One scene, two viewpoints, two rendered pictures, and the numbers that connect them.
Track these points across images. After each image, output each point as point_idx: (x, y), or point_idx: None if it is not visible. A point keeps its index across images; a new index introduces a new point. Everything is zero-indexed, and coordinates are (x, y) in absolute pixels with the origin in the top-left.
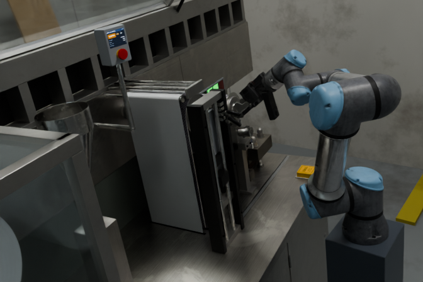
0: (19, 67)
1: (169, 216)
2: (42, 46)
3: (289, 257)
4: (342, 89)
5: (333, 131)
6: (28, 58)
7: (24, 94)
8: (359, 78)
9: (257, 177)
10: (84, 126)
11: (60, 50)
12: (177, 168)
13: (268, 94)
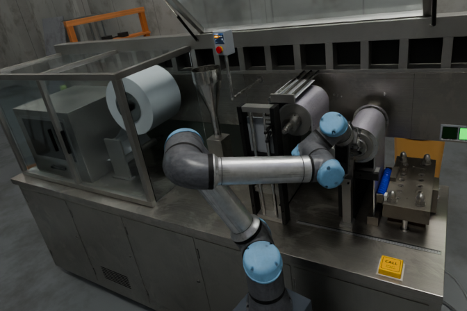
0: (239, 37)
1: None
2: (260, 28)
3: (293, 280)
4: (170, 137)
5: None
6: (244, 34)
7: (239, 53)
8: (179, 140)
9: (377, 228)
10: (198, 80)
11: (267, 33)
12: None
13: (336, 145)
